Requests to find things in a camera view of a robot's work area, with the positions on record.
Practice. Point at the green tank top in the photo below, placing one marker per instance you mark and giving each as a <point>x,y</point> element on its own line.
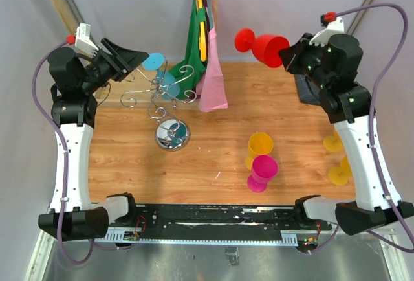
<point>190,70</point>

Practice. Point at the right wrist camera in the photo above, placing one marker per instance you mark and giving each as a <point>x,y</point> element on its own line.
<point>331,25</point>

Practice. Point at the yellow wine glass right front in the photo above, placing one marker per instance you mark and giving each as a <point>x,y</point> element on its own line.
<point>341,174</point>

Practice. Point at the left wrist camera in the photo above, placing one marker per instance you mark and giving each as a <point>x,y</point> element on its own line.
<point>82,41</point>

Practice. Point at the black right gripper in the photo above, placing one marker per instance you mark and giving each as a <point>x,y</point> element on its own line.
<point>290,56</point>

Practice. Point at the chrome wine glass rack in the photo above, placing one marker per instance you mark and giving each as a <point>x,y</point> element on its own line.
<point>171,133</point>

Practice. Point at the yellow wine glass near centre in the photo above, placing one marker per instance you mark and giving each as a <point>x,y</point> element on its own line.
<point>258,144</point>

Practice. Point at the grey hanger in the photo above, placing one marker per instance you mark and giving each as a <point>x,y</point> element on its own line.
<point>209,11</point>

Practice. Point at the folded dark grey cloth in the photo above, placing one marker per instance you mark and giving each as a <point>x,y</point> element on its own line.
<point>308,92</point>

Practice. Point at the blue plastic wine glass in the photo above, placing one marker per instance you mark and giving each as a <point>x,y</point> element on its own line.
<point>157,62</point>

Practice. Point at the yellow wine glass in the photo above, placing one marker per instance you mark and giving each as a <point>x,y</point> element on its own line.
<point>258,144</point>
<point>341,174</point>
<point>333,142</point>

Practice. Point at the red plastic wine glass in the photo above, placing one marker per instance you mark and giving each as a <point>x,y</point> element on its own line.
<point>265,48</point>

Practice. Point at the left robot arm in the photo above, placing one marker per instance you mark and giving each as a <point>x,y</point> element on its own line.
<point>72,215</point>

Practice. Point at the pink shirt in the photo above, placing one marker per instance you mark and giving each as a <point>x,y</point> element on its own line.
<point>211,87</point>

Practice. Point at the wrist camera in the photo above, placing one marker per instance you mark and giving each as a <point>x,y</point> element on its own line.
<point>331,25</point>
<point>82,41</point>

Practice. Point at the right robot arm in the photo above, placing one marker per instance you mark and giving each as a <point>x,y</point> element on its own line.
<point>333,68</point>

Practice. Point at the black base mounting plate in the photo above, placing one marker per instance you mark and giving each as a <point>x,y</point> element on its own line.
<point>214,225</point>

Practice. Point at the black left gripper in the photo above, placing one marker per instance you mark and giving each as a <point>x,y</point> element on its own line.
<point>121,61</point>

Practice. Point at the yellow wine glass far right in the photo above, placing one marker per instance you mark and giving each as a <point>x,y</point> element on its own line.
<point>333,142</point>

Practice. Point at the magenta plastic wine glass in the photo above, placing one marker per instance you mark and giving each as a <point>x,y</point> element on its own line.
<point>263,169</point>

